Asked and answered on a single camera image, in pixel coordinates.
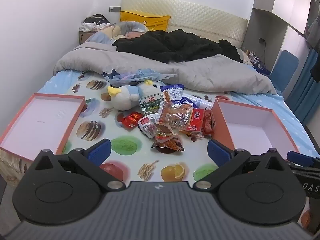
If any red foil snack packet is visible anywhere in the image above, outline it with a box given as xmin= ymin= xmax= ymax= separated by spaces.
xmin=121 ymin=112 xmax=143 ymax=130

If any green snack packet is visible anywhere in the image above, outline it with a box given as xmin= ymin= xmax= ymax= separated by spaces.
xmin=139 ymin=93 xmax=163 ymax=113

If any food print bedsheet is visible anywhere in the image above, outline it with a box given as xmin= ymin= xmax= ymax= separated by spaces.
xmin=0 ymin=69 xmax=320 ymax=183

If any blue chair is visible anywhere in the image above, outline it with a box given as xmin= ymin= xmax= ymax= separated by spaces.
xmin=269 ymin=50 xmax=300 ymax=93

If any white tube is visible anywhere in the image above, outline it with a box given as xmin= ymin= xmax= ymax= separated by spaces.
xmin=197 ymin=99 xmax=214 ymax=110

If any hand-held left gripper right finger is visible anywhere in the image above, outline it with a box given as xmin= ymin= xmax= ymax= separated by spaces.
xmin=192 ymin=139 xmax=288 ymax=192

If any hanging dark garment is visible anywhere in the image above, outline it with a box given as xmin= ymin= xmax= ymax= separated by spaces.
xmin=310 ymin=55 xmax=320 ymax=83

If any clear plastic bag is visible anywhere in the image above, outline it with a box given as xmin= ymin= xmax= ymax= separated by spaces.
xmin=102 ymin=68 xmax=178 ymax=87

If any cartoon print pillow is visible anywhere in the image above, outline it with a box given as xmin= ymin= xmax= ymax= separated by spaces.
xmin=84 ymin=21 xmax=149 ymax=45

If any yellow pillow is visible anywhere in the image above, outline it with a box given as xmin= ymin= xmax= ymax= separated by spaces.
xmin=119 ymin=10 xmax=171 ymax=32

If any cream quilted headboard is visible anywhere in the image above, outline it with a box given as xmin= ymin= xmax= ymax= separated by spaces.
xmin=120 ymin=0 xmax=248 ymax=49

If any blue white plush toy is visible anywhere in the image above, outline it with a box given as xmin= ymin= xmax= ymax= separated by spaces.
xmin=107 ymin=79 xmax=165 ymax=111

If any dark brown snack packet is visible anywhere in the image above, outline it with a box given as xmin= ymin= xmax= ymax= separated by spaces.
xmin=151 ymin=138 xmax=185 ymax=153

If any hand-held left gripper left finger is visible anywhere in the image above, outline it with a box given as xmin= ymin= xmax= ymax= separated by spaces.
xmin=29 ymin=139 xmax=126 ymax=192

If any brown cardboard box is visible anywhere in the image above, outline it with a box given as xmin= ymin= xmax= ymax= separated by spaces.
xmin=79 ymin=29 xmax=100 ymax=45

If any hanging grey garment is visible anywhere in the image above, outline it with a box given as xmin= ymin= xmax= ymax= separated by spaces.
xmin=304 ymin=16 xmax=320 ymax=48

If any bedside clutter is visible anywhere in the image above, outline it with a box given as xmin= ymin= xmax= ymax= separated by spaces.
xmin=246 ymin=50 xmax=270 ymax=76

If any deep pink cardboard box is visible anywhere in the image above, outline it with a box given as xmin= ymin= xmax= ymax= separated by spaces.
xmin=211 ymin=98 xmax=300 ymax=155

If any small red snack packet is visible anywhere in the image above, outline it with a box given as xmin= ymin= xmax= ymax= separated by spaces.
xmin=201 ymin=110 xmax=216 ymax=135

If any red white print packet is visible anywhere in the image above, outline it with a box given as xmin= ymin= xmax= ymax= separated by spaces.
xmin=180 ymin=108 xmax=205 ymax=133

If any black clothing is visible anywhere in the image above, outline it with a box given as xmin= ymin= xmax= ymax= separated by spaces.
xmin=112 ymin=29 xmax=244 ymax=63

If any grey duvet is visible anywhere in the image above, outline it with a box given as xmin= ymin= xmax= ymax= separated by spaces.
xmin=53 ymin=42 xmax=277 ymax=95

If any clear orange snack packet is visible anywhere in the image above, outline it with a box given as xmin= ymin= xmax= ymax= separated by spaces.
xmin=157 ymin=101 xmax=194 ymax=128

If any blue snack packet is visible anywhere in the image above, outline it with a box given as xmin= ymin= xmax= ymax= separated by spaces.
xmin=159 ymin=84 xmax=200 ymax=110

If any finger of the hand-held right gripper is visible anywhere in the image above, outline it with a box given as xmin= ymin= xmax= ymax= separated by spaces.
xmin=287 ymin=151 xmax=320 ymax=168

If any shallow pink cardboard box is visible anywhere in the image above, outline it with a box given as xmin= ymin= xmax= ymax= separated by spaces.
xmin=0 ymin=93 xmax=87 ymax=161

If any blue curtain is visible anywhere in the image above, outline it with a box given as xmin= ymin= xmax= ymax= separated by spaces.
xmin=285 ymin=49 xmax=320 ymax=127

